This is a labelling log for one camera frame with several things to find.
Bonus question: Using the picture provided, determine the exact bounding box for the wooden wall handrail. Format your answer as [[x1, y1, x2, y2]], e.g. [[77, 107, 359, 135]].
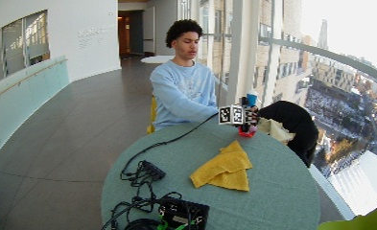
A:
[[0, 57, 69, 108]]

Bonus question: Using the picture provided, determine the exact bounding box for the white marker cube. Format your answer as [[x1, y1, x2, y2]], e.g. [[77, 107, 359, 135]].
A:
[[218, 104, 246, 127]]

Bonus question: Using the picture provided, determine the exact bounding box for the grey window rail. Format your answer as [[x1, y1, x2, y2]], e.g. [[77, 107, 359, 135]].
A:
[[258, 35, 377, 88]]

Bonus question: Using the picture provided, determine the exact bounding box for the long black cable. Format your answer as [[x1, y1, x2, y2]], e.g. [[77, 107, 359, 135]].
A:
[[119, 112, 220, 182]]

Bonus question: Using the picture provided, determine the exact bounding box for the green cable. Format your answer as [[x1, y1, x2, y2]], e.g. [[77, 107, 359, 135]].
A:
[[156, 216, 199, 230]]

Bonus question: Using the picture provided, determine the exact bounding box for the person in light blue sweatshirt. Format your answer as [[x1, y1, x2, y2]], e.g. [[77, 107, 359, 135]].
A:
[[148, 18, 222, 131]]

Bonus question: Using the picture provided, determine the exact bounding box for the blue and red bottle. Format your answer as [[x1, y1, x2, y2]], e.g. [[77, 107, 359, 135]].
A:
[[238, 89, 260, 139]]

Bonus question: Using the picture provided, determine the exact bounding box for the black round device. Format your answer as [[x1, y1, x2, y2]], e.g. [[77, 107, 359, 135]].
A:
[[123, 218, 159, 230]]

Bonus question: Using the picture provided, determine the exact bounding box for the black jacket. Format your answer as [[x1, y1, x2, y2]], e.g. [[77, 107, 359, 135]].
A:
[[258, 100, 320, 169]]

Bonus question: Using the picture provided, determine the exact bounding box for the beige cloth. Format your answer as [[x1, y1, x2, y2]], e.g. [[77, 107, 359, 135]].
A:
[[256, 117, 298, 144]]

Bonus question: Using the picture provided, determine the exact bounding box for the yellow chair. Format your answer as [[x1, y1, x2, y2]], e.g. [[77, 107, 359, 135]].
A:
[[146, 94, 159, 135]]

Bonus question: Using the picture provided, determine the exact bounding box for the yellow-green chair back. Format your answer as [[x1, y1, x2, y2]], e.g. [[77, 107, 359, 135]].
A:
[[318, 197, 377, 230]]

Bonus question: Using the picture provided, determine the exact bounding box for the black usb hub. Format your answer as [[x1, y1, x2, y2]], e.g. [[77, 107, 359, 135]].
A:
[[139, 159, 168, 182]]

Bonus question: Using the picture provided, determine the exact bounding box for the white pillar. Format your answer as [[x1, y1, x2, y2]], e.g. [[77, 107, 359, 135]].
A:
[[226, 0, 263, 106]]

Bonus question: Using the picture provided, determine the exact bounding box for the tangle of black cables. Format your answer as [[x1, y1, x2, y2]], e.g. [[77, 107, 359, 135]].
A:
[[101, 177, 183, 230]]

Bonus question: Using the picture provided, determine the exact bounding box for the white round table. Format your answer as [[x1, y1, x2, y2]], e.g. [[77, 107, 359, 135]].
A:
[[140, 55, 176, 65]]

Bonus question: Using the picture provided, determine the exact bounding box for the black electronics box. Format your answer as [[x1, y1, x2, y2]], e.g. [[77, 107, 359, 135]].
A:
[[158, 196, 211, 230]]

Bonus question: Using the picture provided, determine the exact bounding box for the yellow cloth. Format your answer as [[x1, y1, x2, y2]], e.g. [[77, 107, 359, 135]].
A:
[[190, 140, 255, 193]]

